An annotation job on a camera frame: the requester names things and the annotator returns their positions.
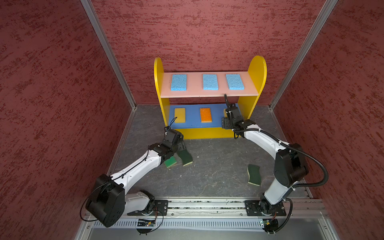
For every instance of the bright green sponge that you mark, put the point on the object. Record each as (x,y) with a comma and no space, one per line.
(170,162)

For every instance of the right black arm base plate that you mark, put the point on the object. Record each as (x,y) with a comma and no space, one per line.
(263,208)

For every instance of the yellow sponge front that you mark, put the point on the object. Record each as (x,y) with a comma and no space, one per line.
(180,115)

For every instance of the aluminium rail frame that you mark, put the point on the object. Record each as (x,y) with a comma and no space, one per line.
(217,219)

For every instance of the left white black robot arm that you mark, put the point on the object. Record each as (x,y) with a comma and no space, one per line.
(110,200)

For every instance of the dark green wavy sponge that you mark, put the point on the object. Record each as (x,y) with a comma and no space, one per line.
(254,175)
(185,156)

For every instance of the blue sponge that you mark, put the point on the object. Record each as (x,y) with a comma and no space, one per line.
(210,82)
(235,82)
(179,82)

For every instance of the yellow shelf with coloured boards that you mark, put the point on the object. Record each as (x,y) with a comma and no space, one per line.
(183,98)

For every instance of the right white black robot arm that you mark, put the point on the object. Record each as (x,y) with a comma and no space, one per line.
(289,166)

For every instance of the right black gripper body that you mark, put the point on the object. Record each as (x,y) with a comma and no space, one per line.
(228,123)

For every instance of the orange sponge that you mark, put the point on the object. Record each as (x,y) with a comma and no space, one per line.
(206,115)

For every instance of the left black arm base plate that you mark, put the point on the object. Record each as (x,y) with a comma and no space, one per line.
(159,207)

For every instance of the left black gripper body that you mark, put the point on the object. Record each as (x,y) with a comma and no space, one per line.
(180,144)

